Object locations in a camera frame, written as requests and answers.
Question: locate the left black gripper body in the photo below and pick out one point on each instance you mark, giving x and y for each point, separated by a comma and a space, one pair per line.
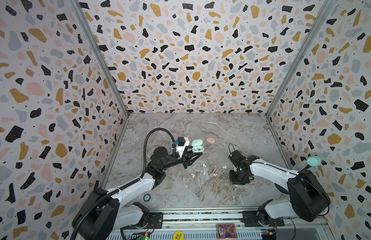
185, 158

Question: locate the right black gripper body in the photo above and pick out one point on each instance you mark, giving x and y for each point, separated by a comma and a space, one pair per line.
239, 173

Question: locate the mint green earbud case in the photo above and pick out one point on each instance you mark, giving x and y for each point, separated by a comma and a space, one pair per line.
197, 146

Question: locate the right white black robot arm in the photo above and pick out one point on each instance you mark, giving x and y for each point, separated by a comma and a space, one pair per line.
307, 198

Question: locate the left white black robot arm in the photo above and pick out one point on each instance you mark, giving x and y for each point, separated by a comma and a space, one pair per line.
106, 210

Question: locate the pink earbud case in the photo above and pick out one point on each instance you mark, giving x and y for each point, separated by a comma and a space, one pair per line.
210, 140

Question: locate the pink square card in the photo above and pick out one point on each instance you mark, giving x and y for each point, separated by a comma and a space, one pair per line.
226, 231

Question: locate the mint green microphone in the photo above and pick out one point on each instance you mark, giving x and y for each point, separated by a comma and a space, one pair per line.
312, 162

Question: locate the yellow round sticker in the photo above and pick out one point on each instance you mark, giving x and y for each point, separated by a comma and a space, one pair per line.
178, 235

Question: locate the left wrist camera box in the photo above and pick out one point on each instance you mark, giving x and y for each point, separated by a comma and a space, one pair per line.
180, 146

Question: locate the teal ring poker chip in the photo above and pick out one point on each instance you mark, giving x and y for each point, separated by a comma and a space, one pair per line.
147, 197

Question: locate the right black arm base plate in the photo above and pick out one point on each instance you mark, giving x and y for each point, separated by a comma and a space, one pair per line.
257, 218

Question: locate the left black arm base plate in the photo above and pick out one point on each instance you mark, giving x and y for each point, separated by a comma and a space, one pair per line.
150, 221

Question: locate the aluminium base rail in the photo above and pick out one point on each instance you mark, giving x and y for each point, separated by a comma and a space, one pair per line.
200, 224

